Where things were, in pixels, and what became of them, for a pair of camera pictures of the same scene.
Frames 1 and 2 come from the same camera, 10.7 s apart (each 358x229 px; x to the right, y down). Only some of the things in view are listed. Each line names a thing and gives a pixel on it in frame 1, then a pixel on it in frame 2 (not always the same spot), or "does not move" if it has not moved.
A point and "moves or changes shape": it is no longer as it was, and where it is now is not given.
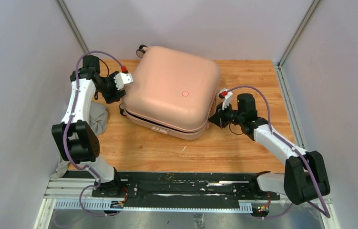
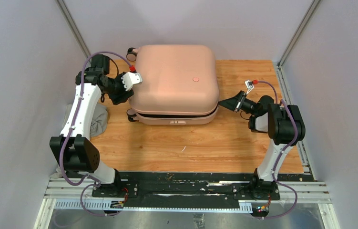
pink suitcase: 173,92 moves or changes shape
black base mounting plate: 183,189 does not move
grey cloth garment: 98,116 does not move
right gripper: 218,118 -> 232,103
